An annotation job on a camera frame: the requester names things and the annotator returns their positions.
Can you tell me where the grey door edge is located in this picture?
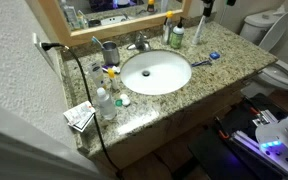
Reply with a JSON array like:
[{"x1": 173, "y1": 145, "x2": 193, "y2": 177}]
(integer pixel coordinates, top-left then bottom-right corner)
[{"x1": 0, "y1": 95, "x2": 109, "y2": 180}]

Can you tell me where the green white broom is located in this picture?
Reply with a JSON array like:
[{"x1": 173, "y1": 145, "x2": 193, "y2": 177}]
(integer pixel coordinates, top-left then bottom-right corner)
[{"x1": 217, "y1": 0, "x2": 233, "y2": 25}]

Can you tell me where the granite vanity cabinet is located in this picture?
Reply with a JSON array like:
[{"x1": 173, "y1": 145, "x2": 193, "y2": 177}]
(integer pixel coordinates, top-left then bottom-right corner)
[{"x1": 80, "y1": 78, "x2": 252, "y2": 180}]

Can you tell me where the white lotion tube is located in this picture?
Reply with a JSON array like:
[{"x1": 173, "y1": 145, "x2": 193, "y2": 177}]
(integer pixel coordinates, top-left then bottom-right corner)
[{"x1": 86, "y1": 61, "x2": 107, "y2": 90}]

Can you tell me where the white paper packet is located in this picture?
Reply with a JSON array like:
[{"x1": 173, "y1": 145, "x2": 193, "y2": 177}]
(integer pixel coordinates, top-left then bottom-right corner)
[{"x1": 62, "y1": 100, "x2": 97, "y2": 127}]

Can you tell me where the dark edged card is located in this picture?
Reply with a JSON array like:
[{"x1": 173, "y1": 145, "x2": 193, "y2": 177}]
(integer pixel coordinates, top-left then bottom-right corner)
[{"x1": 71, "y1": 114, "x2": 96, "y2": 134}]

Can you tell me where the chrome sink faucet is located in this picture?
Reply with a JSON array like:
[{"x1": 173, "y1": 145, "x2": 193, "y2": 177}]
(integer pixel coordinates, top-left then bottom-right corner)
[{"x1": 126, "y1": 31, "x2": 153, "y2": 53}]

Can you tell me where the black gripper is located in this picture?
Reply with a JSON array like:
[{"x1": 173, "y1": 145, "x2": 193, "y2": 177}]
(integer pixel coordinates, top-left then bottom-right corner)
[{"x1": 201, "y1": 0, "x2": 216, "y2": 19}]

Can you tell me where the clear bottle yellow cap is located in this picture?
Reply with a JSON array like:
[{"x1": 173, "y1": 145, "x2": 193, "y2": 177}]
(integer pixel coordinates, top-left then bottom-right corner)
[{"x1": 160, "y1": 10, "x2": 175, "y2": 46}]

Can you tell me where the steel cup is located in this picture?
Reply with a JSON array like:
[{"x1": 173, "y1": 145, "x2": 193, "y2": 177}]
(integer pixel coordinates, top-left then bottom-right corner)
[{"x1": 101, "y1": 40, "x2": 121, "y2": 67}]

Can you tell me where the white oval sink basin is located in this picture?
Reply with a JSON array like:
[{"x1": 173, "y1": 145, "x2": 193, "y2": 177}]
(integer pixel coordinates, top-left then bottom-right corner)
[{"x1": 119, "y1": 49, "x2": 193, "y2": 97}]

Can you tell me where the wood framed wall mirror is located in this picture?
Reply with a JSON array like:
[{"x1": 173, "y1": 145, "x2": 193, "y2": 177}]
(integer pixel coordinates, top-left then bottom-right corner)
[{"x1": 36, "y1": 0, "x2": 194, "y2": 48}]

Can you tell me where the green pump soap bottle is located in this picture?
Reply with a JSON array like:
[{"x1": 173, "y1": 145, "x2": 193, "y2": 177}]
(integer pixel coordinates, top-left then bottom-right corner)
[{"x1": 168, "y1": 17, "x2": 186, "y2": 50}]

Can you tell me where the green white lens case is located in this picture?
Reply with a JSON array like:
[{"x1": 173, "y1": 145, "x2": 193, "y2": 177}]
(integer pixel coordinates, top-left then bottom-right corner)
[{"x1": 114, "y1": 93, "x2": 132, "y2": 108}]

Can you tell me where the blue white toothbrush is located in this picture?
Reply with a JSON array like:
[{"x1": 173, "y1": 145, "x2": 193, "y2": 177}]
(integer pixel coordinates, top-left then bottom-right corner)
[{"x1": 90, "y1": 35, "x2": 105, "y2": 51}]

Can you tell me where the purple white toothpaste tube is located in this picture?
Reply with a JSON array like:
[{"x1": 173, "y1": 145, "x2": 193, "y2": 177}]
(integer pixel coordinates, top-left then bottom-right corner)
[{"x1": 100, "y1": 64, "x2": 122, "y2": 75}]

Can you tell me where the small bottle yellow collar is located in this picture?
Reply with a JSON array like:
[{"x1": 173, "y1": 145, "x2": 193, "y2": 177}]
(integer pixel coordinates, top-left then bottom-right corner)
[{"x1": 106, "y1": 67, "x2": 121, "y2": 92}]

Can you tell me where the black robot platform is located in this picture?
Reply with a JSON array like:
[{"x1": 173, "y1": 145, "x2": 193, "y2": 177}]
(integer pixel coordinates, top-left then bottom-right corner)
[{"x1": 187, "y1": 93, "x2": 288, "y2": 180}]

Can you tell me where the white wall outlet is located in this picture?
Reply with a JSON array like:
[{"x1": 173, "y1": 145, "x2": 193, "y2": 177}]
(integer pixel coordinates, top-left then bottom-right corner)
[{"x1": 32, "y1": 32, "x2": 57, "y2": 73}]

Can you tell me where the black power cord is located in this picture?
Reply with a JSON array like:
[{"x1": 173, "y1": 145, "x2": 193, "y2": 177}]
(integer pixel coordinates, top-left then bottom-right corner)
[{"x1": 38, "y1": 41, "x2": 122, "y2": 178}]

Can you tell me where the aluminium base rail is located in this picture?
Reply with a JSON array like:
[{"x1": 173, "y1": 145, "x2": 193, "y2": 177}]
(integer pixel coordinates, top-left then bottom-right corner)
[{"x1": 230, "y1": 109, "x2": 288, "y2": 180}]

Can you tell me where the clear plastic bottle white cap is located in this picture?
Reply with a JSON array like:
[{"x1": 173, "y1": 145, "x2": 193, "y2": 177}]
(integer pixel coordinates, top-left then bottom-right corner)
[{"x1": 95, "y1": 86, "x2": 118, "y2": 121}]

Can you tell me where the small blue floss box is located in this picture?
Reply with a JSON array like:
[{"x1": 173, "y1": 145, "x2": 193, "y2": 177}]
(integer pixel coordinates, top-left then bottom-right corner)
[{"x1": 208, "y1": 50, "x2": 222, "y2": 61}]

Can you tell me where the tall white standing tube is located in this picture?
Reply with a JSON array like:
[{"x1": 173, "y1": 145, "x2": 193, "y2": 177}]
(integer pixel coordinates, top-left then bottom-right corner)
[{"x1": 191, "y1": 14, "x2": 208, "y2": 46}]

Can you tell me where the orange black clamp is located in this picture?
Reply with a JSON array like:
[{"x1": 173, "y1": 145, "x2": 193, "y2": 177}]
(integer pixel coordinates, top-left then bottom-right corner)
[
  {"x1": 216, "y1": 127, "x2": 232, "y2": 142},
  {"x1": 248, "y1": 105, "x2": 262, "y2": 117}
]

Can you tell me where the white toilet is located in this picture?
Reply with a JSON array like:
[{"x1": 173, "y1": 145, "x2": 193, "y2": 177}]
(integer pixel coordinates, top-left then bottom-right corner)
[{"x1": 238, "y1": 9, "x2": 288, "y2": 98}]

